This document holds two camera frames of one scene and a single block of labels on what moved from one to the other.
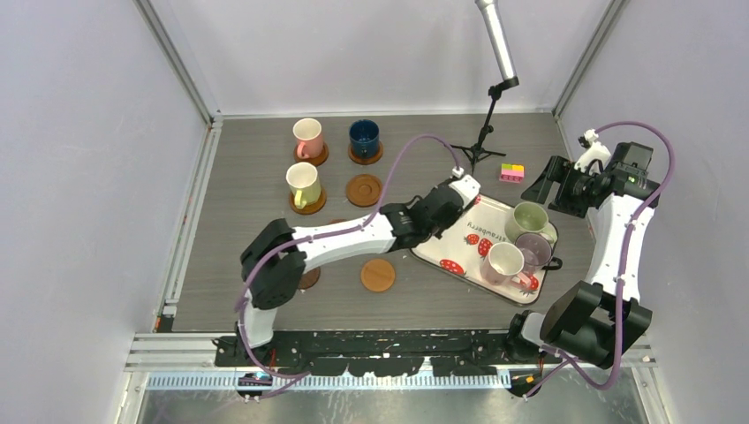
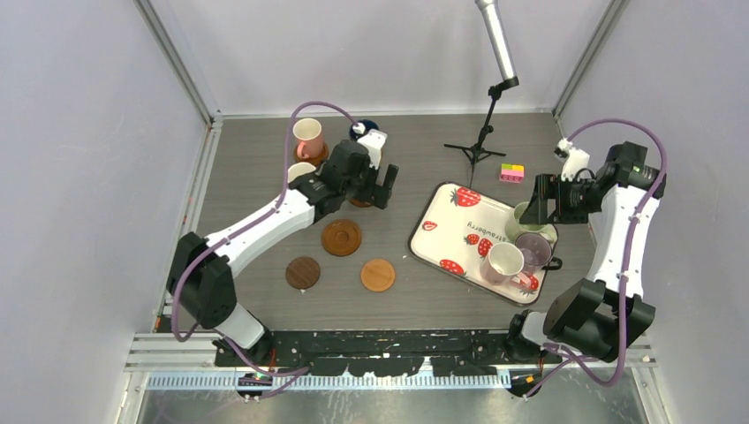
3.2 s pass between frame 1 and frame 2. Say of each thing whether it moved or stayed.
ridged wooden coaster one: stayed
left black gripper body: moved
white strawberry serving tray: stayed
